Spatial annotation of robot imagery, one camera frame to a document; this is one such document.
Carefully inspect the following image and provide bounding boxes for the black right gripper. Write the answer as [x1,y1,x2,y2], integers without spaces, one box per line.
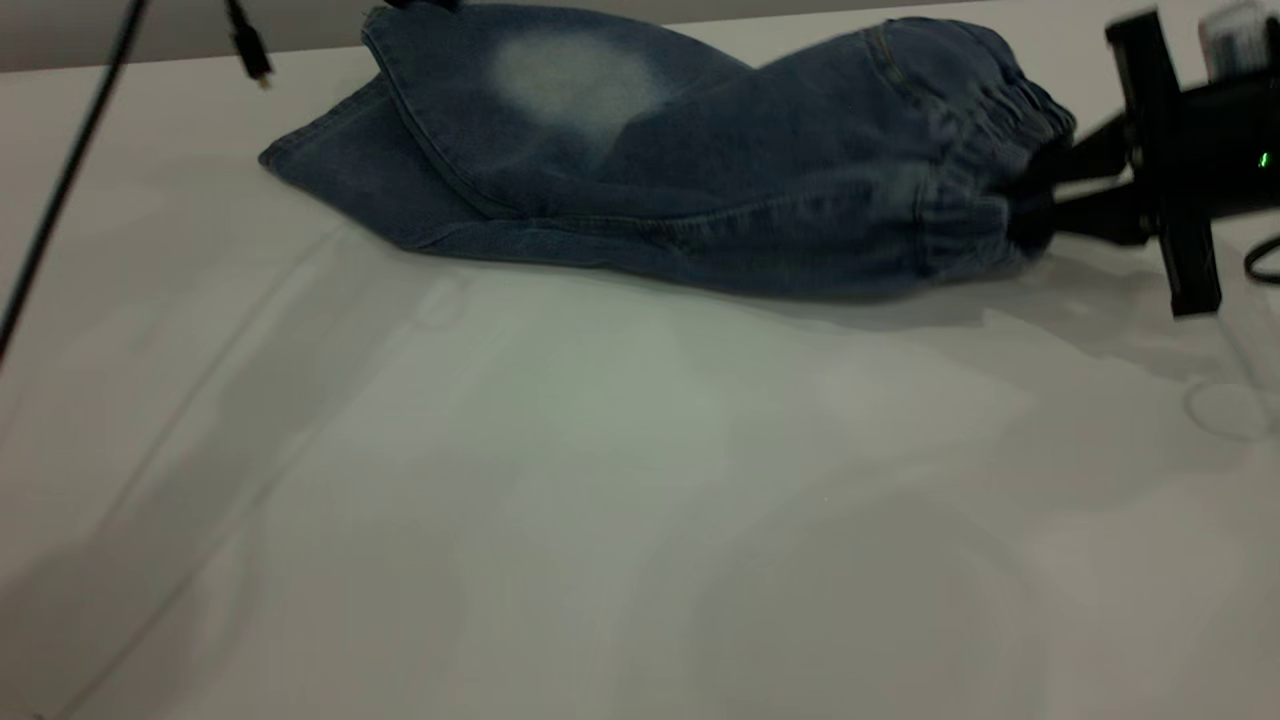
[1008,9,1280,320]

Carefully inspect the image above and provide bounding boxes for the thin black looped cable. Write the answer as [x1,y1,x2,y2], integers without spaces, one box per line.
[1243,234,1280,288]

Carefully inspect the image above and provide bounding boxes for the black cable with brass plug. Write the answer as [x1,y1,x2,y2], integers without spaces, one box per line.
[224,0,274,90]

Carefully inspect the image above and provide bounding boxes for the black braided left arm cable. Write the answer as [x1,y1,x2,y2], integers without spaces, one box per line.
[0,0,151,363]

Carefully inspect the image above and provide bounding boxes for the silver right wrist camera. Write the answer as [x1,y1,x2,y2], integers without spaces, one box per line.
[1198,0,1280,83]

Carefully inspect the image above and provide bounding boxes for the blue denim shorts with print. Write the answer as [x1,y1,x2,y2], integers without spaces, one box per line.
[258,0,1079,302]

